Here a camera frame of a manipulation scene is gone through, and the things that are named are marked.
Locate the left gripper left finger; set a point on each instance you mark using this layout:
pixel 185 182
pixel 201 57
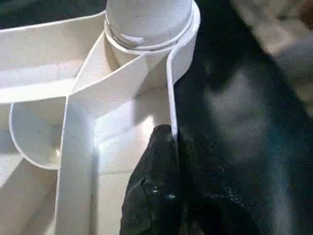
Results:
pixel 154 186

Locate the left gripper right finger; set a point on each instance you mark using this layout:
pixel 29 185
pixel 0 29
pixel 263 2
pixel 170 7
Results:
pixel 210 200

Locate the white plastic table top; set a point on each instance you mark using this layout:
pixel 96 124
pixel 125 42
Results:
pixel 73 110

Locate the white plastic table leg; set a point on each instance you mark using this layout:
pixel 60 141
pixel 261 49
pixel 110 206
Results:
pixel 151 22

